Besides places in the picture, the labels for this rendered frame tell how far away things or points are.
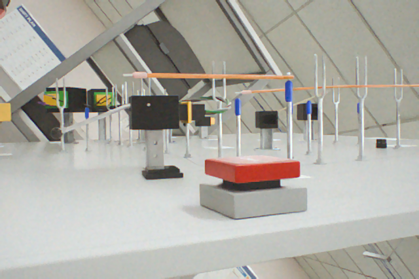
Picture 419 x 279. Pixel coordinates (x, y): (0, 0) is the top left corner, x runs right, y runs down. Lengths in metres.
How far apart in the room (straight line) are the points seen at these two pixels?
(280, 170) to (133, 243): 0.11
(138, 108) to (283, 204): 0.27
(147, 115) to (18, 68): 7.73
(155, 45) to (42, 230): 1.37
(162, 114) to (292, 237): 0.30
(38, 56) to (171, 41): 6.71
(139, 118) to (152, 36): 1.11
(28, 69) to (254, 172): 7.97
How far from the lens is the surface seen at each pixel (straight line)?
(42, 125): 1.50
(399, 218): 0.32
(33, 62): 8.25
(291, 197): 0.30
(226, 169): 0.30
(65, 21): 8.47
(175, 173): 0.48
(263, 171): 0.29
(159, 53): 1.61
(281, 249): 0.27
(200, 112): 0.55
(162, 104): 0.53
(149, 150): 0.54
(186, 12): 1.96
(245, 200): 0.29
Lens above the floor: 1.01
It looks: 17 degrees up
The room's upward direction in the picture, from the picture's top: 49 degrees clockwise
